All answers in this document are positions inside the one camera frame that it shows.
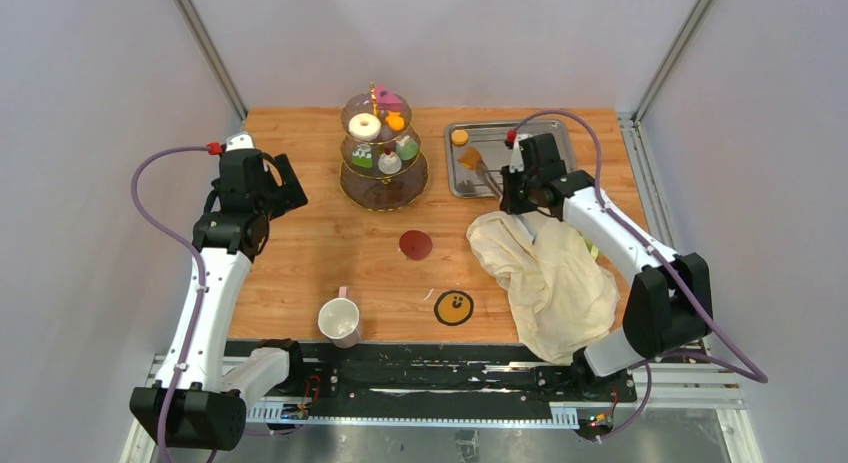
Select brown croissant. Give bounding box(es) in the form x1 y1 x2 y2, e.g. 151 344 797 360
458 147 482 171

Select metal baking tray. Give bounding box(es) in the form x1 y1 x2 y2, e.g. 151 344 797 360
444 119 578 198

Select green cake slice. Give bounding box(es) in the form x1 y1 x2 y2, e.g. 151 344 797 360
351 144 374 169

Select orange macaron top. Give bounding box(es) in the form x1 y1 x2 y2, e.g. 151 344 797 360
450 129 469 146

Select three-tier glass cake stand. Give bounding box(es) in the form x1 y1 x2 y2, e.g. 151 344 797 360
339 83 429 211

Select white ring donut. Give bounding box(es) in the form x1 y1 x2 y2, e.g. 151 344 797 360
347 112 382 142

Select white cupcake with cherry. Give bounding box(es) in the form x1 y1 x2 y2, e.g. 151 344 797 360
377 149 403 175

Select green cupcake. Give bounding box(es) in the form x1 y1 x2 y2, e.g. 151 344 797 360
396 135 420 161

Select orange pastry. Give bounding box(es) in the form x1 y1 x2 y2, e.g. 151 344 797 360
384 111 406 132

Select pink mug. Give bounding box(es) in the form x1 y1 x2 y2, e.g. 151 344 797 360
317 286 364 349

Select metal tongs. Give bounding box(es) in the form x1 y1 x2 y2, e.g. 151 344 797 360
459 147 537 243

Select green mug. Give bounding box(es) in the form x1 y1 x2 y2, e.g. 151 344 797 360
583 237 600 260

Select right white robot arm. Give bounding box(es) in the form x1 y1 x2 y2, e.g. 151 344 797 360
501 133 712 400

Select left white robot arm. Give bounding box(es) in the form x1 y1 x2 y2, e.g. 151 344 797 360
130 143 308 462

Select red round coaster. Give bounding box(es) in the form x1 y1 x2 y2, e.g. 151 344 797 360
398 230 434 261

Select cream cloth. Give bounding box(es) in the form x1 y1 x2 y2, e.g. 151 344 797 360
466 211 620 365

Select yellow smiley coaster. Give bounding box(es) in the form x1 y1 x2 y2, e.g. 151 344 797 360
434 290 474 326

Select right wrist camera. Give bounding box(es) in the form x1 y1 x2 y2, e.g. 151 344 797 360
509 134 539 173

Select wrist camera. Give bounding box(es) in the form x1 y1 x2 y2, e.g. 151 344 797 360
509 134 539 173
223 131 256 151

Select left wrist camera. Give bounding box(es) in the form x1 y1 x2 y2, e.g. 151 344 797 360
223 131 256 151

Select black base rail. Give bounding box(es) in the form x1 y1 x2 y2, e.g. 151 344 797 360
256 342 637 427

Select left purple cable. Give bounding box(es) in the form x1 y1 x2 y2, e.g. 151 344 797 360
130 141 306 463

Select purple cable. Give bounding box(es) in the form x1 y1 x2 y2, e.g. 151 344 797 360
130 141 306 463
505 110 770 443

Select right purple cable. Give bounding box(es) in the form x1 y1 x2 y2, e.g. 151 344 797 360
505 110 770 443

